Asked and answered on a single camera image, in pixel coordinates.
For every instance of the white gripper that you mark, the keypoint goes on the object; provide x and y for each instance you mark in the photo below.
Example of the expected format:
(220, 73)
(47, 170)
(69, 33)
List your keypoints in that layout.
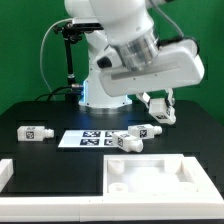
(177, 65)

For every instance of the white square tabletop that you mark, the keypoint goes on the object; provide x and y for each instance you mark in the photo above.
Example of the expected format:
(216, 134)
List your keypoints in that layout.
(157, 177)

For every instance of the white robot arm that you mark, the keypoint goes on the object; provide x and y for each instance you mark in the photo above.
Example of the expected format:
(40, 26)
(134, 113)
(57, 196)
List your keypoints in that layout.
(126, 56)

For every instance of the white sheet with tags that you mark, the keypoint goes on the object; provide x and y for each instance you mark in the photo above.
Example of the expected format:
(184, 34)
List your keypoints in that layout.
(86, 138)

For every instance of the white U-shaped fence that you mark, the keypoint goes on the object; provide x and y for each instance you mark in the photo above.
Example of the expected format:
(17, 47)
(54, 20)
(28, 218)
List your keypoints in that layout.
(97, 208)

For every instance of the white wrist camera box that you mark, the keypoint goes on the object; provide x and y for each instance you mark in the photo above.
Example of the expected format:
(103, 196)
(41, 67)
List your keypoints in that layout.
(106, 59)

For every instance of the grey background camera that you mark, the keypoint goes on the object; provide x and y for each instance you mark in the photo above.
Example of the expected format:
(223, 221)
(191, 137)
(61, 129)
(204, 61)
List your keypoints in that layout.
(90, 23)

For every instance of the black camera stand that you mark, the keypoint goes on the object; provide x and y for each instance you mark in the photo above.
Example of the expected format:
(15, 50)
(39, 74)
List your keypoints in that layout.
(73, 90)

